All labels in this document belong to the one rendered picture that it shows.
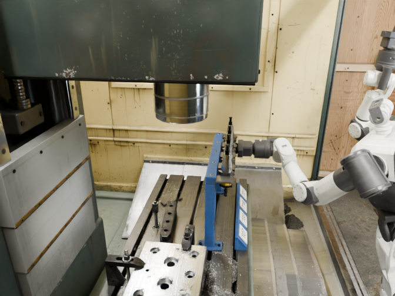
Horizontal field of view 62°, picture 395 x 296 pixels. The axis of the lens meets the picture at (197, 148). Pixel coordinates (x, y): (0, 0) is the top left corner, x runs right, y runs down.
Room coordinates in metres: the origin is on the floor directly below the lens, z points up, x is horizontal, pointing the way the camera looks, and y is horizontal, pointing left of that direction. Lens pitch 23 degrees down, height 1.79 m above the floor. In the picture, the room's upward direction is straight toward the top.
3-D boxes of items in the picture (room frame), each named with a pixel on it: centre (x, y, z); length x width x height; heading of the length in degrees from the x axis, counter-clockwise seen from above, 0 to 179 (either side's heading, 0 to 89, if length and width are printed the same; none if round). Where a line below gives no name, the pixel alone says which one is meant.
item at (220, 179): (1.06, -0.10, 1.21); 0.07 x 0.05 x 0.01; 83
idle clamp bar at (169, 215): (1.18, 0.12, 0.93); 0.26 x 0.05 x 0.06; 178
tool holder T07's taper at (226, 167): (1.12, -0.11, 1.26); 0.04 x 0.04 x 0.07
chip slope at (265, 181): (1.56, -0.04, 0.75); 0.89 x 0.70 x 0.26; 83
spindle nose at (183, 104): (0.92, 0.05, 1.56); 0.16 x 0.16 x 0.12
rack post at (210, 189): (1.07, -0.05, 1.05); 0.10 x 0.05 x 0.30; 83
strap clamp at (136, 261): (0.88, 0.25, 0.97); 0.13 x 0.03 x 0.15; 83
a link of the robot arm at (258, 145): (1.43, -0.25, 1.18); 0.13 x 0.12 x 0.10; 173
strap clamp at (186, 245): (1.01, 0.04, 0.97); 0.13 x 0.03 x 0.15; 173
